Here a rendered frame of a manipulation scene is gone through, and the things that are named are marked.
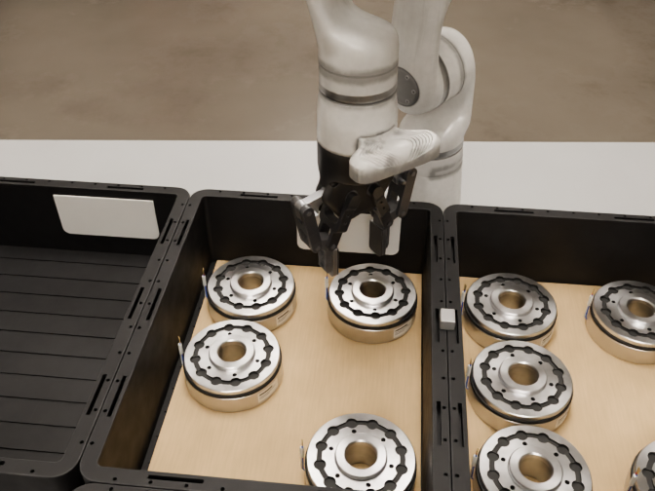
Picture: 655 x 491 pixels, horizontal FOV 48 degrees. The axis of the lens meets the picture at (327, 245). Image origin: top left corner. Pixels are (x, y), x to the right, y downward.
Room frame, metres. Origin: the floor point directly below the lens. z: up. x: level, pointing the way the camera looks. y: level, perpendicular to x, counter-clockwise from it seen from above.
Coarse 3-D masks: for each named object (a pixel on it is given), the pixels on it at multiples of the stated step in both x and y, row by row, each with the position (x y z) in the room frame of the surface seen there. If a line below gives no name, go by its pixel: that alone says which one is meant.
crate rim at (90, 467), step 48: (240, 192) 0.71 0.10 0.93; (432, 240) 0.62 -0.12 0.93; (432, 288) 0.54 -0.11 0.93; (144, 336) 0.48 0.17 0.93; (432, 336) 0.48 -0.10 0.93; (432, 384) 0.42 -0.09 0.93; (96, 432) 0.37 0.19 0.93; (432, 432) 0.37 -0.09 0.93; (96, 480) 0.32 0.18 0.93; (144, 480) 0.32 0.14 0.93; (192, 480) 0.32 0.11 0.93; (240, 480) 0.32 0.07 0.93; (432, 480) 0.32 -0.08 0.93
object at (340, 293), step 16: (352, 272) 0.65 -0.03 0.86; (368, 272) 0.65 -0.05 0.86; (384, 272) 0.65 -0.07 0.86; (400, 272) 0.64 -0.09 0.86; (336, 288) 0.61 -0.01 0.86; (400, 288) 0.61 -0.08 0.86; (336, 304) 0.59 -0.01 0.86; (352, 304) 0.59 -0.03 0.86; (400, 304) 0.59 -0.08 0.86; (352, 320) 0.56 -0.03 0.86; (368, 320) 0.56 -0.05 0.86; (384, 320) 0.56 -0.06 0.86; (400, 320) 0.57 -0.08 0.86
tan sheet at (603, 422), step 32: (576, 288) 0.65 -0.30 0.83; (576, 320) 0.59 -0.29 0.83; (480, 352) 0.54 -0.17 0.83; (576, 352) 0.54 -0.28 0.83; (576, 384) 0.50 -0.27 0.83; (608, 384) 0.50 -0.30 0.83; (640, 384) 0.50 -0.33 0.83; (576, 416) 0.46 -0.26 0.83; (608, 416) 0.46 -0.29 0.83; (640, 416) 0.46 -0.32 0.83; (480, 448) 0.42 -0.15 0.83; (576, 448) 0.42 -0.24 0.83; (608, 448) 0.42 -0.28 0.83; (640, 448) 0.42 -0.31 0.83; (608, 480) 0.38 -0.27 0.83
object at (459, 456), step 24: (504, 216) 0.67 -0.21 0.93; (528, 216) 0.66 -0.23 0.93; (552, 216) 0.66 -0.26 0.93; (576, 216) 0.66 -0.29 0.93; (600, 216) 0.66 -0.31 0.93; (624, 216) 0.66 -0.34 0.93; (648, 216) 0.66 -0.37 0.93; (456, 240) 0.62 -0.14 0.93; (456, 264) 0.58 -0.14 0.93; (456, 288) 0.54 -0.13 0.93; (456, 312) 0.51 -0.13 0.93; (456, 336) 0.49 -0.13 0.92; (456, 360) 0.44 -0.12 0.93; (456, 384) 0.42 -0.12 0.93; (456, 408) 0.39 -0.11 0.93; (456, 432) 0.37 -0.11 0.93; (456, 456) 0.34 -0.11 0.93; (456, 480) 0.32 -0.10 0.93
